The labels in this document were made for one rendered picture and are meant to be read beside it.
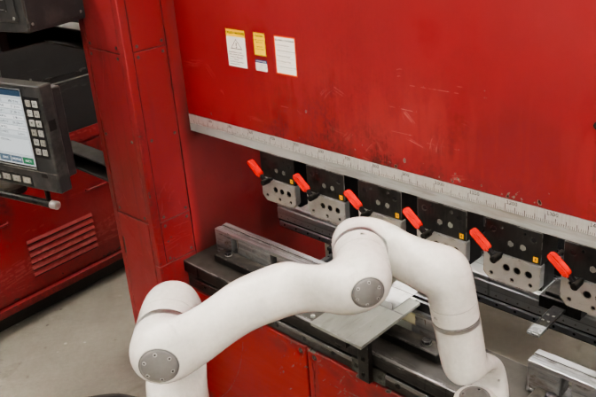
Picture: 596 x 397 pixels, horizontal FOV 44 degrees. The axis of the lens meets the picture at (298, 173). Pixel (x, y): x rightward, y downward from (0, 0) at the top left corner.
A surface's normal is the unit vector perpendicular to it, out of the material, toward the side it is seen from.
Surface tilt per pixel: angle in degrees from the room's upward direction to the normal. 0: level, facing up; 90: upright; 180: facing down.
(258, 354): 90
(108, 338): 0
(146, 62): 90
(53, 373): 0
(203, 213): 90
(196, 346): 83
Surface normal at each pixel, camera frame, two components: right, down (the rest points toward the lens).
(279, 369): -0.69, 0.32
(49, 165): -0.50, 0.37
